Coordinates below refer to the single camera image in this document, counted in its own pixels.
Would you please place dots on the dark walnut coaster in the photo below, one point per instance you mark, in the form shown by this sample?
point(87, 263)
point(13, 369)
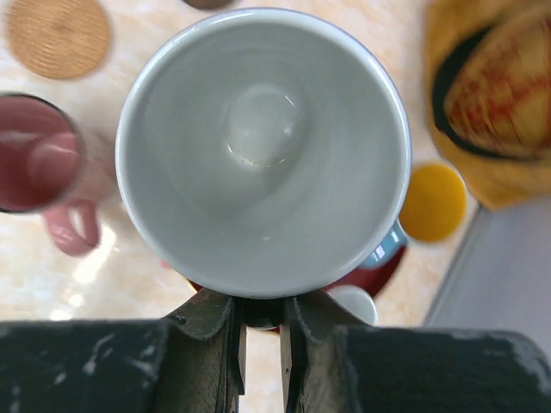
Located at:
point(209, 5)

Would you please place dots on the grey blue mug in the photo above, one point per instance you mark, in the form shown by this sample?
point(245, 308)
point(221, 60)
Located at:
point(263, 153)

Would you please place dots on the blue mug yellow inside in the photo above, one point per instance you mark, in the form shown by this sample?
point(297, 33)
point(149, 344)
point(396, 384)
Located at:
point(435, 203)

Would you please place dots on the yellow tote bag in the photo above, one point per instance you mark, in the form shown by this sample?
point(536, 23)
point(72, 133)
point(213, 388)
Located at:
point(487, 80)

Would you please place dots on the small pink mug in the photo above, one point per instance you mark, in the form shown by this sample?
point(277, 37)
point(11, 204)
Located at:
point(356, 301)

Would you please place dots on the tall pink ghost mug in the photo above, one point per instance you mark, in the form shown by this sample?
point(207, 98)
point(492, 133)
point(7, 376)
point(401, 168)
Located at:
point(53, 166)

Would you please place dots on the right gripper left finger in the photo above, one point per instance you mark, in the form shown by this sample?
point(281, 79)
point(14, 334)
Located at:
point(184, 362)

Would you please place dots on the red round tray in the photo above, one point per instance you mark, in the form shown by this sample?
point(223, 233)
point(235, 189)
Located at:
point(371, 280)

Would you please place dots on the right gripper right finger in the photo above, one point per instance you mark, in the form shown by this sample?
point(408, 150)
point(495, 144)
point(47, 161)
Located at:
point(332, 362)

